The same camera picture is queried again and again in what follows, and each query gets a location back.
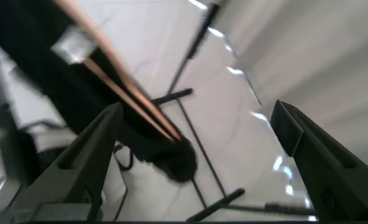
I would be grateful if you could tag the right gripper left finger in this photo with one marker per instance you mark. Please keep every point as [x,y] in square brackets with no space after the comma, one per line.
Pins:
[78,174]

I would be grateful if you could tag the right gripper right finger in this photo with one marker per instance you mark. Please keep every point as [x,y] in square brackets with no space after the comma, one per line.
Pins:
[336,174]

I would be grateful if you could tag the pink clothes hanger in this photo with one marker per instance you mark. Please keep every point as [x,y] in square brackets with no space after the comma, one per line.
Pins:
[104,46]

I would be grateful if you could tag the black garment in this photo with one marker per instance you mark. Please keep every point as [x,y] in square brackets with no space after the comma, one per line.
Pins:
[31,31]

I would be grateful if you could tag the black clothes rack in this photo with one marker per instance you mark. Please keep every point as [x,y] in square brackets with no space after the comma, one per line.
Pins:
[171,97]

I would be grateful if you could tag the white curtain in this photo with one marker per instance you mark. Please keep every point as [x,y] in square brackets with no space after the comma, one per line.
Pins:
[311,46]

